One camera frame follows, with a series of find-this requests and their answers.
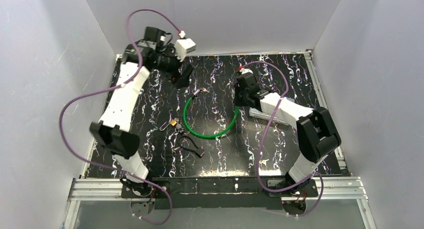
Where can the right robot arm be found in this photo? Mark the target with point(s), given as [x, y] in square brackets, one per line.
[317, 134]

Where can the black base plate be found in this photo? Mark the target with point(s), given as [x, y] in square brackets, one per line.
[212, 192]

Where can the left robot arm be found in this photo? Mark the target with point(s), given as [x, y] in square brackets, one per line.
[112, 131]

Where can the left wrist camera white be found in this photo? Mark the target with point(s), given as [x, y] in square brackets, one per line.
[183, 46]

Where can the small dark key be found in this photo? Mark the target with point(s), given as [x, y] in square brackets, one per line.
[179, 128]

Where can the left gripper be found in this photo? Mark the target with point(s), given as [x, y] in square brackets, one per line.
[178, 71]

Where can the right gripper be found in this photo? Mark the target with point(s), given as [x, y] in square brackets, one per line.
[241, 95]

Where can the small brass padlock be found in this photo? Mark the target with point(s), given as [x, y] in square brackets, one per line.
[171, 123]

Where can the clear plastic parts box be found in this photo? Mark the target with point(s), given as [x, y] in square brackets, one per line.
[268, 116]

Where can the green cable lock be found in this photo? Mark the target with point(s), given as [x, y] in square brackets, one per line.
[205, 136]

